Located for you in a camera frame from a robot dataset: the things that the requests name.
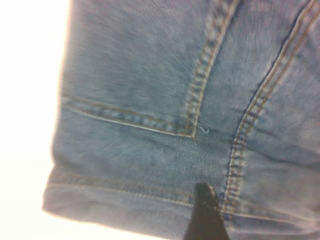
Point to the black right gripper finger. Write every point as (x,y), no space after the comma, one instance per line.
(206,217)

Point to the blue denim kids pants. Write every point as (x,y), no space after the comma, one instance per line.
(150,75)

